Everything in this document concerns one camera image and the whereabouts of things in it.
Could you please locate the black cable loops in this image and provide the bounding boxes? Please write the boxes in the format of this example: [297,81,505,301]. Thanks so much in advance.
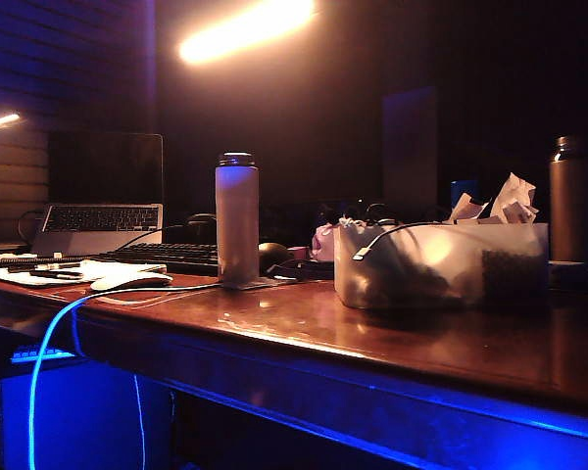
[318,198,452,227]

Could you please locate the dark metal flask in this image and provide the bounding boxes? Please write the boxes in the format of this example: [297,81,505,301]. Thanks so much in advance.
[548,135,588,263]

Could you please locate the black computer keyboard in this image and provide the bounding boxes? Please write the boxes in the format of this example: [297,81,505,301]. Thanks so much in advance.
[90,242,221,276]

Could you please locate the cabinet under desk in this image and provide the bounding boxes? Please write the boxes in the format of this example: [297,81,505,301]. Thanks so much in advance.
[0,359,172,470]

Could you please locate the black pen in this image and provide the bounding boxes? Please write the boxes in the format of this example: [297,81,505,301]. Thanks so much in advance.
[28,268,84,281]

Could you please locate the charging cable with plug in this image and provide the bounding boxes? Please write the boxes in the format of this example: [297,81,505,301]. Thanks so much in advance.
[351,220,452,261]

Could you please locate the backlit keyboard under desk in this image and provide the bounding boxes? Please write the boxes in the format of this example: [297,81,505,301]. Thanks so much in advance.
[9,345,74,364]

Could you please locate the thick white cable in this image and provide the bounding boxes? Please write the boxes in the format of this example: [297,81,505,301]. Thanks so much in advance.
[26,281,222,470]

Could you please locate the silver open laptop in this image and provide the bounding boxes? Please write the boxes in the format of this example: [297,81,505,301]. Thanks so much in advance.
[31,132,166,257]

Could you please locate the black looped cable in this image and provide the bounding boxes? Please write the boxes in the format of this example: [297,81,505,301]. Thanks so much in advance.
[17,209,45,246]

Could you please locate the crumpled white paper receipts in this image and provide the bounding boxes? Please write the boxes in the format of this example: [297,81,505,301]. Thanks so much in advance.
[448,171,540,225]

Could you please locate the dark upright panel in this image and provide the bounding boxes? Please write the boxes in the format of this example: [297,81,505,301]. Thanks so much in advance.
[381,87,438,212]

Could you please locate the white paper sheets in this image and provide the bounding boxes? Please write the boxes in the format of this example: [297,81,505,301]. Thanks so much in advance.
[0,258,168,288]

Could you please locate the black headphones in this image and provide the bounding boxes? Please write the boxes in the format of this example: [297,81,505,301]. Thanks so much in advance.
[185,212,218,244]

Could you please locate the white computer mouse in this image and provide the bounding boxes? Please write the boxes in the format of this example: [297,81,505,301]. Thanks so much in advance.
[88,271,173,294]

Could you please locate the black spiral binding strip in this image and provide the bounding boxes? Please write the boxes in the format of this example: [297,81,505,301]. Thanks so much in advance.
[0,254,99,268]

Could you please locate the long black marker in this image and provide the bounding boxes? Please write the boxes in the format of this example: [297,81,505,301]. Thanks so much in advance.
[7,261,82,273]

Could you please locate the translucent plastic box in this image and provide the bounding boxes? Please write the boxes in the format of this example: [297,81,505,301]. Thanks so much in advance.
[332,222,550,310]

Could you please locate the long bright ceiling light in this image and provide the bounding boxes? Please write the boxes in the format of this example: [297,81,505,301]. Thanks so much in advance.
[178,0,319,66]

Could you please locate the tall white water bottle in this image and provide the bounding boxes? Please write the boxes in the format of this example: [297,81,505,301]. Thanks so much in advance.
[215,151,261,288]

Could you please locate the dark computer mouse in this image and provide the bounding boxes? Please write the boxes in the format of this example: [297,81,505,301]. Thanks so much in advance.
[258,241,295,273]

